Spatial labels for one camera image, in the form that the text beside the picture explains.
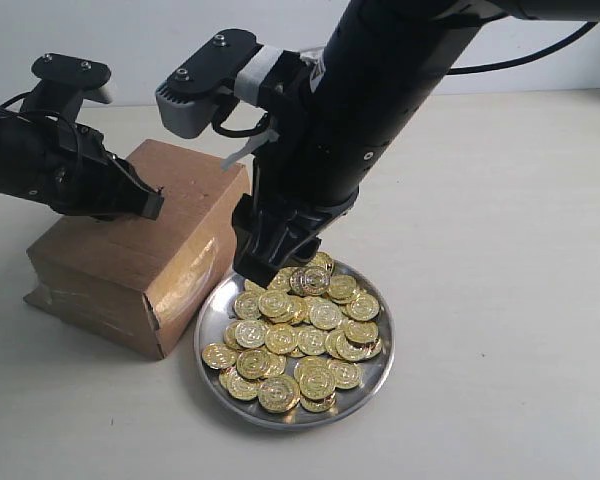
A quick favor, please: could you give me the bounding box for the gold coin centre pale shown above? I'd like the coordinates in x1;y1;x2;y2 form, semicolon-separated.
309;298;342;330

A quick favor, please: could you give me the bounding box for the gold coin lower right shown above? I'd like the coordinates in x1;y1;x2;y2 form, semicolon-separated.
327;359;363;390

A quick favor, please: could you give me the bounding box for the gold coin upright top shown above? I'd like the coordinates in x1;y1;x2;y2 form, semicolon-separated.
300;266;331;296

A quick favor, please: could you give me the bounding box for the round silver metal plate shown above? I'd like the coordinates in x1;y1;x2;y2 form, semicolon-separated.
193;260;395;432

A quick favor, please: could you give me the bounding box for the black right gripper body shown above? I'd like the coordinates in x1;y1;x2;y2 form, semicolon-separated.
249;49;380;240

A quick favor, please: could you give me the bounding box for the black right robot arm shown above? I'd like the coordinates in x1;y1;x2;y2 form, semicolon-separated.
232;1;505;286

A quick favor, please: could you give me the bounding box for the gold coin lower left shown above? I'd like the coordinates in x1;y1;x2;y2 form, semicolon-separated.
236;349;270;380

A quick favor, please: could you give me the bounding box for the brown cardboard slotted box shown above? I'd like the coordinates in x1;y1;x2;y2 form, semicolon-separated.
24;140;250;360

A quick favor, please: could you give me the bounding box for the gold coin right edge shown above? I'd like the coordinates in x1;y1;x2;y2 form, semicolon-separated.
345;292;380;322

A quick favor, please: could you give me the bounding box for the gold coin far left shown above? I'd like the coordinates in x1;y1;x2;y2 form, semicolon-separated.
201;343;238;370

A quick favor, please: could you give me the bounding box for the gold coin front bottom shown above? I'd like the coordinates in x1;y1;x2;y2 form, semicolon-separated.
258;374;300;413

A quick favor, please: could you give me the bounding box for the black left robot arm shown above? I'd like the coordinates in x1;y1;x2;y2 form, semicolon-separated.
0;106;164;220

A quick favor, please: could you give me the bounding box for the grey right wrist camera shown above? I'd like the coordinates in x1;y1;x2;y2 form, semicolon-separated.
155;29;283;139

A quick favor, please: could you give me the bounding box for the black cable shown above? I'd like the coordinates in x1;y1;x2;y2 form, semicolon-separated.
447;19;600;76

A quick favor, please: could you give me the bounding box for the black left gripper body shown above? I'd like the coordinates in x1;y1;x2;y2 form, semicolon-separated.
25;119;130;218

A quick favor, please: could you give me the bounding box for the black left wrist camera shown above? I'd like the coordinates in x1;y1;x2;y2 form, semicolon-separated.
20;53;113;120

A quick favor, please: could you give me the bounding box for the pale gold coin left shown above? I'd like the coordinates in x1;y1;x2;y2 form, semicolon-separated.
234;320;268;349

